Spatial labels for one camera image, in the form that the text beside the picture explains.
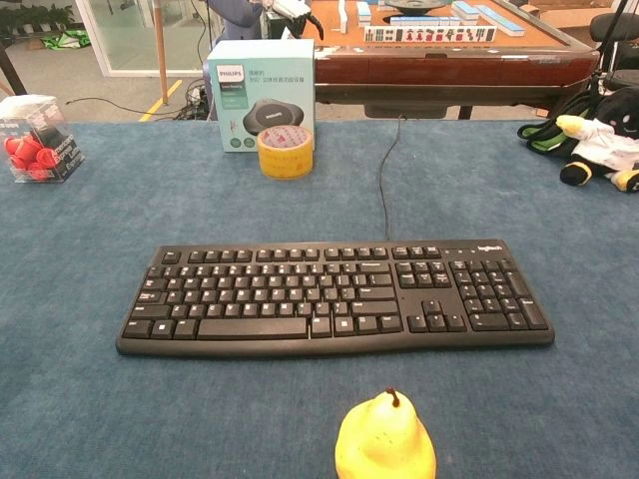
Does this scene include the black Logitech keyboard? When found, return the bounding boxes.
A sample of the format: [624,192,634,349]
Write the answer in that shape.
[115,239,556,358]

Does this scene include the yellow packing tape roll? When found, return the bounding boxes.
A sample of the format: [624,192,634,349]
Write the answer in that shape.
[256,125,316,181]

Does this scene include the teal Philips product box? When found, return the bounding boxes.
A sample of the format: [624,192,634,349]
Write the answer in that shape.
[206,39,317,154]

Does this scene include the yellow pear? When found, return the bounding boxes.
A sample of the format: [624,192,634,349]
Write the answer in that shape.
[334,386,438,479]

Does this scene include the brown mahjong table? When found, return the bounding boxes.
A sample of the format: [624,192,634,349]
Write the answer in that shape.
[302,0,601,121]

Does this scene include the blue table cloth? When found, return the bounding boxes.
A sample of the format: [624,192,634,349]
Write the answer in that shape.
[0,119,639,479]

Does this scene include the row of face-up mahjong tiles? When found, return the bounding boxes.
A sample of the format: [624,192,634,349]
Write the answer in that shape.
[363,25,498,45]

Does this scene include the person in blue clothes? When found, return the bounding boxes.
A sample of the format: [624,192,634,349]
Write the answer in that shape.
[206,0,264,42]

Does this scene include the wooden pole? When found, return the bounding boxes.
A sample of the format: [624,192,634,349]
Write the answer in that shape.
[153,0,170,106]

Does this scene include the black and yellow plush toy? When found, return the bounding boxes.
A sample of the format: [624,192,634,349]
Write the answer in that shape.
[555,87,639,194]

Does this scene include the clear box of red capsules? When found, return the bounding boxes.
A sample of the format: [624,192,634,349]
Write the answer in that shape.
[0,94,86,185]

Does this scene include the black office chair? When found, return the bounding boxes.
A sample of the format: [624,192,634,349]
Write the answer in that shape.
[588,11,639,93]

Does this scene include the green potted plants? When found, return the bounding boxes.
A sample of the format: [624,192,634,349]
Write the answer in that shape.
[0,3,75,35]

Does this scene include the black keyboard cable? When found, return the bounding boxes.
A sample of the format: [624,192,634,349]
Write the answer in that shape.
[377,113,405,241]

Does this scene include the black floor cable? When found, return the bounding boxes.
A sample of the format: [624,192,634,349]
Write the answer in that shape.
[65,96,187,117]

